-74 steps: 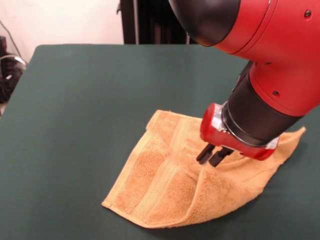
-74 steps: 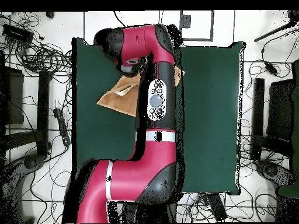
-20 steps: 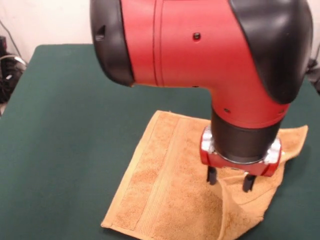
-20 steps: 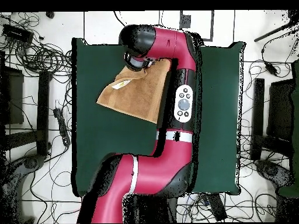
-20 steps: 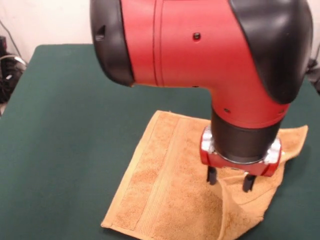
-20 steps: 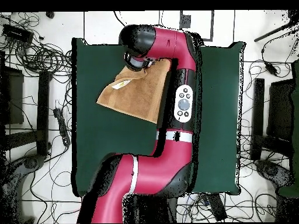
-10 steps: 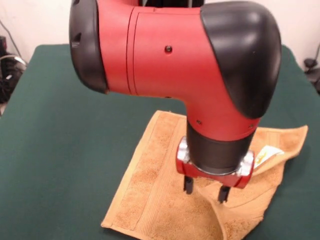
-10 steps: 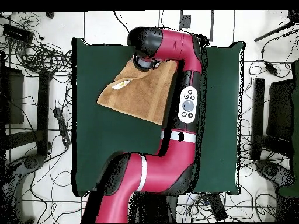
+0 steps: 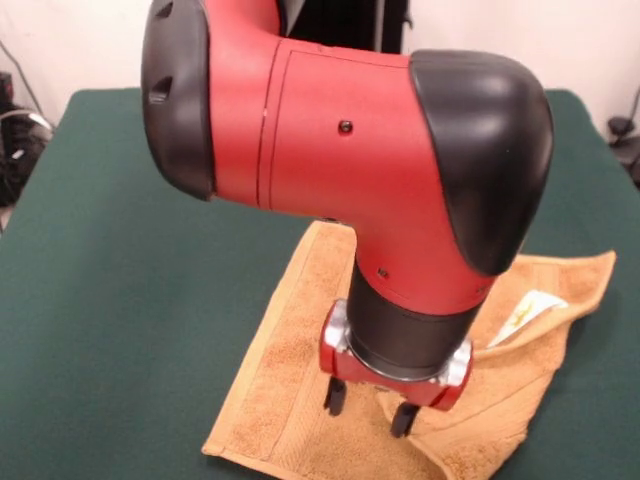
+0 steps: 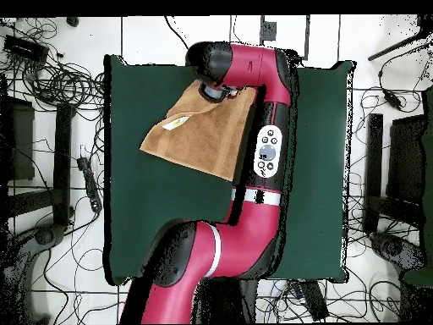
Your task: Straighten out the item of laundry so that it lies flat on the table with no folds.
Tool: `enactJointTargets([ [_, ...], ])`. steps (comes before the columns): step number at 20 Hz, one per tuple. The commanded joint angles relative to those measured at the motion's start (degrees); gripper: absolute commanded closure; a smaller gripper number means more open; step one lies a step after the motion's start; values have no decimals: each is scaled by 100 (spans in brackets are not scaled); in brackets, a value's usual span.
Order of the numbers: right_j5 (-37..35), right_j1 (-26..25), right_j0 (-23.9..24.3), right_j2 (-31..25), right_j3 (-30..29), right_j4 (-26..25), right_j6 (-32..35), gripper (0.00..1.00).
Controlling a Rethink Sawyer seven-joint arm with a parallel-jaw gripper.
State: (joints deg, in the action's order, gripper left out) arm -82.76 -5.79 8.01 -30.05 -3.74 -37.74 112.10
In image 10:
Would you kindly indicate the orange terry towel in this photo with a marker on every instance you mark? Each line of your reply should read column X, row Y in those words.
column 203, row 142

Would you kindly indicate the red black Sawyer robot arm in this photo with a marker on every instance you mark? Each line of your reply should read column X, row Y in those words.
column 243, row 237

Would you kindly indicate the dark flat panel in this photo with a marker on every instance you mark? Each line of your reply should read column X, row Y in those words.
column 20, row 142
column 406, row 159

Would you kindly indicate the dark green table cloth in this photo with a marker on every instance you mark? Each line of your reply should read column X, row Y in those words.
column 152, row 220

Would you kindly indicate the black power strip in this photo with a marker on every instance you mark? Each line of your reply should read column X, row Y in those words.
column 90, row 184

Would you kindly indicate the black stand bar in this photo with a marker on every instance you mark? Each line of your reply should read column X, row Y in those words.
column 62, row 162
column 373, row 169

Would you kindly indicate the black rectangular device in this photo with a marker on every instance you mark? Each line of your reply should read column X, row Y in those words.
column 314, row 301

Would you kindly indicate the small grey square plate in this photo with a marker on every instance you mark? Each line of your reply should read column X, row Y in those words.
column 270, row 31

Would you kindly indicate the black office chair base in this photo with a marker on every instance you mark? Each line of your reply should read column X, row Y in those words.
column 392, row 248
column 44, row 237

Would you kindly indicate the black power adapter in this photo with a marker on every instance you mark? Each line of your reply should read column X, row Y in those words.
column 392, row 100

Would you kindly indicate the dark green fabric object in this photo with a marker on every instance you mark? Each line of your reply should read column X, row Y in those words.
column 428, row 152

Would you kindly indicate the small black round object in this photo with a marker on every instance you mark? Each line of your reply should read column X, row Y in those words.
column 72, row 21

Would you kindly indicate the black rod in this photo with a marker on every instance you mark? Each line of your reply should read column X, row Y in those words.
column 389, row 50

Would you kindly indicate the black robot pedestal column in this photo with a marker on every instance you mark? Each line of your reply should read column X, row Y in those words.
column 226, row 301

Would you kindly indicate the grey rectangular frame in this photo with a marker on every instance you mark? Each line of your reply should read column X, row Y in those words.
column 307, row 37

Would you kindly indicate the black network switch box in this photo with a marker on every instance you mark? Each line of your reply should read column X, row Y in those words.
column 25, row 50

